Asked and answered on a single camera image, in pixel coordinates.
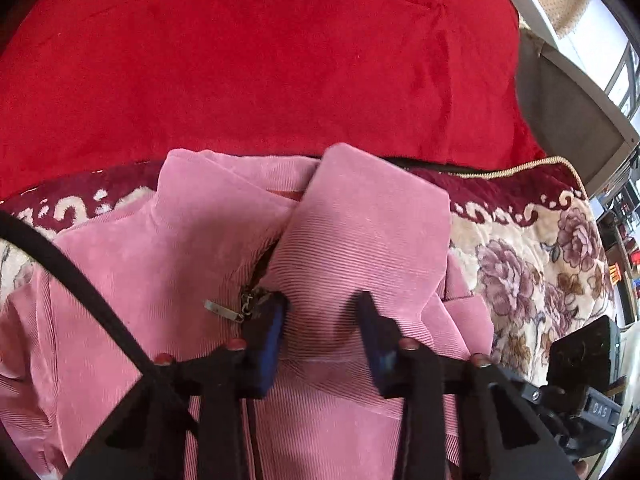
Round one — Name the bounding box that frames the black cable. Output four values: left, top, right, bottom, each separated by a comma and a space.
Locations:
0, 209, 202, 436

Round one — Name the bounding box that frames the red velvet backrest cover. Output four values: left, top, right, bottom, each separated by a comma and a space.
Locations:
1, 0, 544, 196

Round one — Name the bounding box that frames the floral maroon sofa blanket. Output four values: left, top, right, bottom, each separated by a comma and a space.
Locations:
1, 157, 615, 385

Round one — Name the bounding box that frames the pink corduroy jacket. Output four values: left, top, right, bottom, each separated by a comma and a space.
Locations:
0, 142, 496, 480

